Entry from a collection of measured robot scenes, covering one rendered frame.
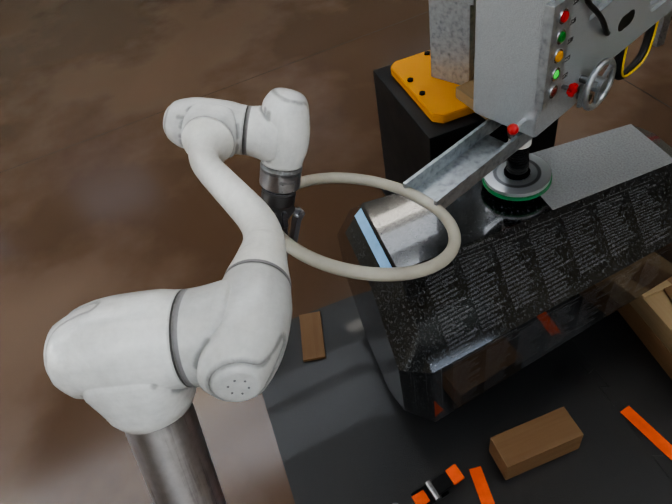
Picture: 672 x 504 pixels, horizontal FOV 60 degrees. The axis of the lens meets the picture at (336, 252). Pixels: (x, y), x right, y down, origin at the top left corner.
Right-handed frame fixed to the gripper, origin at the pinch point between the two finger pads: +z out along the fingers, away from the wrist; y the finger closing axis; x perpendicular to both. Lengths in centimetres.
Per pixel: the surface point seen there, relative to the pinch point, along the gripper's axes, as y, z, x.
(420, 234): 60, 12, 19
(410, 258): 53, 16, 12
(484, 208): 81, 4, 16
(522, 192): 89, -4, 10
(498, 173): 88, -6, 21
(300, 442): 33, 110, 27
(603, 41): 100, -51, 10
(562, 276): 97, 16, -10
